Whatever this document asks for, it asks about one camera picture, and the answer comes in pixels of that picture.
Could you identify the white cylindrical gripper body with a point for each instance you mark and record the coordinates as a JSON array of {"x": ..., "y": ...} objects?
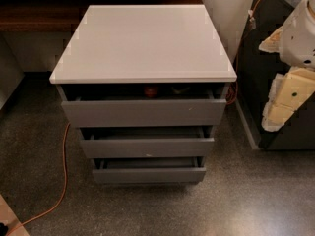
[{"x": 297, "y": 42}]

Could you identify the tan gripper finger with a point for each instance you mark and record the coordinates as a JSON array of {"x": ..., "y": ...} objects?
[
  {"x": 272, "y": 43},
  {"x": 287, "y": 93}
]

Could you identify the red apple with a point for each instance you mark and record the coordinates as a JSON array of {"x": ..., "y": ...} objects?
[{"x": 151, "y": 91}]

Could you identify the grey top drawer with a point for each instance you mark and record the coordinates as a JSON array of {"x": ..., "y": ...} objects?
[{"x": 99, "y": 106}]

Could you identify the grey drawer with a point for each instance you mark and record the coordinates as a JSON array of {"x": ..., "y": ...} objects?
[
  {"x": 145, "y": 142},
  {"x": 99, "y": 106},
  {"x": 148, "y": 170}
]

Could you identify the white counter top cabinet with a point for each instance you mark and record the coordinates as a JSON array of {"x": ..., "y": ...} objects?
[{"x": 144, "y": 44}]

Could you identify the grey middle drawer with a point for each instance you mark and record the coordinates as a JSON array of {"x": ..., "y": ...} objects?
[{"x": 145, "y": 142}]

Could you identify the grey bottom drawer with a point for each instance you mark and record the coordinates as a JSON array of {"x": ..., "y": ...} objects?
[{"x": 148, "y": 170}]

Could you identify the dark cabinet on right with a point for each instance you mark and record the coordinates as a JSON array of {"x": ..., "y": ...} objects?
[{"x": 255, "y": 72}]

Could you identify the green yellow sponge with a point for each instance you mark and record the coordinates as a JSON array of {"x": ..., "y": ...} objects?
[{"x": 181, "y": 89}]

